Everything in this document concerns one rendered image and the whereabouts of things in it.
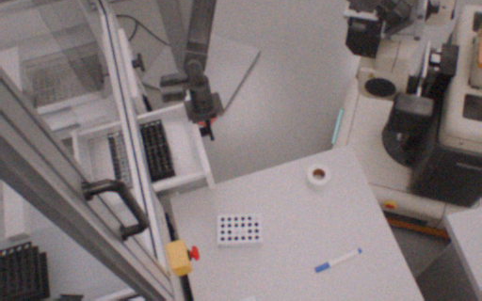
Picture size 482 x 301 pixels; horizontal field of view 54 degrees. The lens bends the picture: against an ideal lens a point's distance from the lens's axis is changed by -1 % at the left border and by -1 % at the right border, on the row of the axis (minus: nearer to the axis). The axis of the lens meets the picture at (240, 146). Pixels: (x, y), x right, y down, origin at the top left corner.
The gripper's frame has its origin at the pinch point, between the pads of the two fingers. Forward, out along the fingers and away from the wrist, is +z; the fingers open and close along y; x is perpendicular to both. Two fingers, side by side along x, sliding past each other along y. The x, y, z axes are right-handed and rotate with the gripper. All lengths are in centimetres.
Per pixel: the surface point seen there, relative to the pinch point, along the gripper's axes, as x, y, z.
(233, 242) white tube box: 33.3, 2.3, 10.5
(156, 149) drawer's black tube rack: 3.5, 16.1, 0.3
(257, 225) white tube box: 29.8, -5.5, 12.7
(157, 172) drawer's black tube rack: 9.4, 17.6, 3.3
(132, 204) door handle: 48, 15, -57
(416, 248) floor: 32, -74, 89
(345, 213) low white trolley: 33.5, -31.0, 13.9
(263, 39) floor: -103, -47, 87
